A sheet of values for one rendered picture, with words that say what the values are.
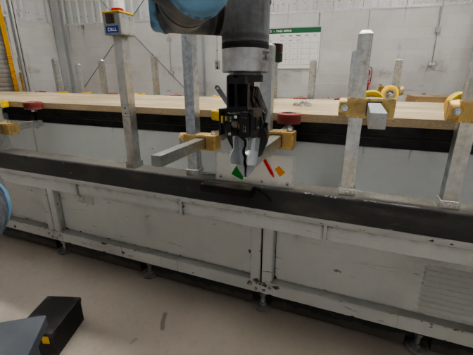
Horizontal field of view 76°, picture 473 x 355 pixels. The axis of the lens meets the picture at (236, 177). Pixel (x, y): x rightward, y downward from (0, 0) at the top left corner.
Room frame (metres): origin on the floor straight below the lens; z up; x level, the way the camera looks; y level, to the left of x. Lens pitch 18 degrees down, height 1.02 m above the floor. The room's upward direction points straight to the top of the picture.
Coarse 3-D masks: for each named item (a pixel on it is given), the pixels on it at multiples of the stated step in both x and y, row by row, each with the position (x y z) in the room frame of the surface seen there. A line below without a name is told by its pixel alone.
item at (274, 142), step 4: (284, 128) 1.00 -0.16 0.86; (272, 136) 0.86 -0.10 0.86; (276, 136) 0.86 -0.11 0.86; (280, 136) 0.87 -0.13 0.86; (268, 140) 0.80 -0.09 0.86; (272, 140) 0.80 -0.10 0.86; (276, 140) 0.82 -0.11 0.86; (280, 140) 0.87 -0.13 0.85; (268, 144) 0.75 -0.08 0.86; (272, 144) 0.79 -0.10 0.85; (276, 144) 0.82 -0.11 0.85; (280, 144) 0.87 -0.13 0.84; (268, 148) 0.75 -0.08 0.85; (272, 148) 0.79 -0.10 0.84; (276, 148) 0.82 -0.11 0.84; (264, 152) 0.71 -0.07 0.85; (268, 152) 0.75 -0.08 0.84; (260, 156) 0.69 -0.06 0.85; (264, 156) 0.72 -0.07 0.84; (260, 160) 0.69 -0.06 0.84
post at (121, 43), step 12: (120, 36) 1.08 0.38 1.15; (120, 48) 1.09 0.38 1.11; (120, 60) 1.09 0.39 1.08; (120, 72) 1.09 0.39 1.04; (120, 84) 1.09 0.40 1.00; (132, 84) 1.11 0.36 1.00; (120, 96) 1.09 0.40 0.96; (132, 96) 1.11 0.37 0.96; (132, 108) 1.10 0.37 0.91; (132, 120) 1.09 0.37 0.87; (132, 132) 1.09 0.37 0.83; (132, 144) 1.08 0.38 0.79; (132, 156) 1.09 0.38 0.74
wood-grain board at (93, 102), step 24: (0, 96) 1.97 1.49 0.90; (24, 96) 1.97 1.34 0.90; (48, 96) 1.97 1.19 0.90; (72, 96) 1.97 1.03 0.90; (96, 96) 1.97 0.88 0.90; (144, 96) 1.97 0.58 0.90; (168, 96) 1.97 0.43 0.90; (312, 120) 1.05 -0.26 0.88; (336, 120) 1.02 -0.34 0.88; (408, 120) 0.94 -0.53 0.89; (432, 120) 0.92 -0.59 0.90
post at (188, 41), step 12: (192, 36) 0.99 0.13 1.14; (192, 48) 0.99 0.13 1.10; (192, 60) 0.99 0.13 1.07; (192, 72) 0.99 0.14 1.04; (192, 84) 0.99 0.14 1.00; (192, 96) 0.99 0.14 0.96; (192, 108) 0.99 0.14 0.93; (192, 120) 0.99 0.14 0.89; (192, 132) 0.99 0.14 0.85; (192, 156) 0.99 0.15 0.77; (192, 168) 0.99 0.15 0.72
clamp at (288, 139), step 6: (270, 132) 0.89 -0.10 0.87; (276, 132) 0.88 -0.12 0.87; (282, 132) 0.87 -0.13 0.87; (288, 132) 0.87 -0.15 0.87; (294, 132) 0.88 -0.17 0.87; (282, 138) 0.87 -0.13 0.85; (288, 138) 0.87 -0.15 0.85; (294, 138) 0.88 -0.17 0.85; (282, 144) 0.87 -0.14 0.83; (288, 144) 0.87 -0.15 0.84; (294, 144) 0.89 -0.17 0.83
